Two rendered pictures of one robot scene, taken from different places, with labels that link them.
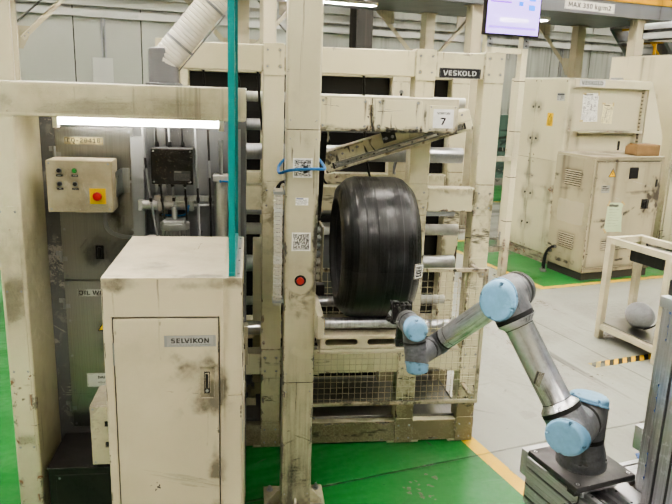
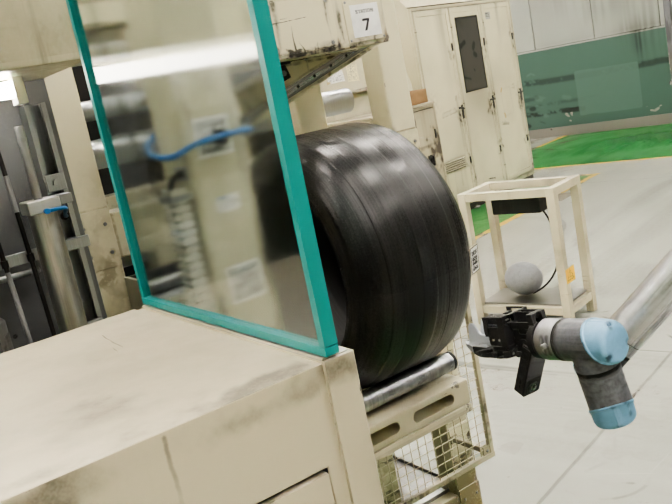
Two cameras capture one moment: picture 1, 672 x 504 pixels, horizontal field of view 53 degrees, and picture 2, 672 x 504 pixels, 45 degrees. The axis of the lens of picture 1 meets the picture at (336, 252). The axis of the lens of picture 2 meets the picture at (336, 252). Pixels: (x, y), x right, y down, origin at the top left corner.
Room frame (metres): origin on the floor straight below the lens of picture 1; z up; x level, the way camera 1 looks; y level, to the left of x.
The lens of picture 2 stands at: (1.08, 0.65, 1.57)
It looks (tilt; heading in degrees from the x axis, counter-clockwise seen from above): 12 degrees down; 334
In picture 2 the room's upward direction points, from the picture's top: 11 degrees counter-clockwise
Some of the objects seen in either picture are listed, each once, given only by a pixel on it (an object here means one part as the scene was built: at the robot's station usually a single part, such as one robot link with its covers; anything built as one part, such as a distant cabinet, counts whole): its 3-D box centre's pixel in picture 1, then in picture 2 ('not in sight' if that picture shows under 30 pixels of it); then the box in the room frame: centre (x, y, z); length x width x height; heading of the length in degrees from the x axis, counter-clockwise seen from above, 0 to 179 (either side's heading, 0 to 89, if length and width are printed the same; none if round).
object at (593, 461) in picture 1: (582, 447); not in sight; (1.86, -0.78, 0.77); 0.15 x 0.15 x 0.10
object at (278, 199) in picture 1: (278, 247); not in sight; (2.59, 0.23, 1.19); 0.05 x 0.04 x 0.48; 8
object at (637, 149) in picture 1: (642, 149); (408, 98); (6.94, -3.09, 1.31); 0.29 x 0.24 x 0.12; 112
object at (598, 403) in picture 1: (586, 413); not in sight; (1.85, -0.77, 0.88); 0.13 x 0.12 x 0.14; 143
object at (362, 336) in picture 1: (363, 338); (397, 416); (2.55, -0.12, 0.83); 0.36 x 0.09 x 0.06; 98
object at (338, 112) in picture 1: (383, 113); (263, 36); (3.00, -0.19, 1.71); 0.61 x 0.25 x 0.15; 98
